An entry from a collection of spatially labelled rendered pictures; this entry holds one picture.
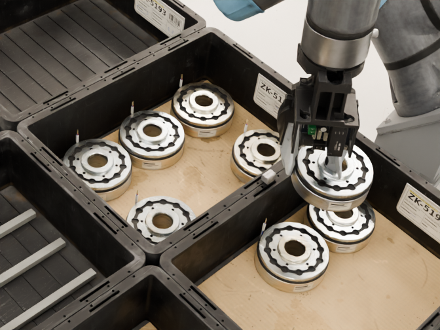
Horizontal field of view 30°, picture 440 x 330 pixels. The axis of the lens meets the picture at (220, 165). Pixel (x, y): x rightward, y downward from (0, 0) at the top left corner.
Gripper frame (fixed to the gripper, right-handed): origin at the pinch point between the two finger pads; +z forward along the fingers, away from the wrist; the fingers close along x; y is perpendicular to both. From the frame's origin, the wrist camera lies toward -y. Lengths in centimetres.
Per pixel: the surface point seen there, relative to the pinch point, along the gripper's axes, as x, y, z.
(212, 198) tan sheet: -12.4, -8.1, 17.0
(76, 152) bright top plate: -33.3, -11.1, 12.5
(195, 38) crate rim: -17.2, -33.1, 6.1
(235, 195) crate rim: -9.2, -0.2, 7.3
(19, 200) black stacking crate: -40.4, -2.9, 15.2
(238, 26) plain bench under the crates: -10, -69, 29
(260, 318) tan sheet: -4.5, 12.2, 18.0
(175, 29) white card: -21.2, -40.8, 10.4
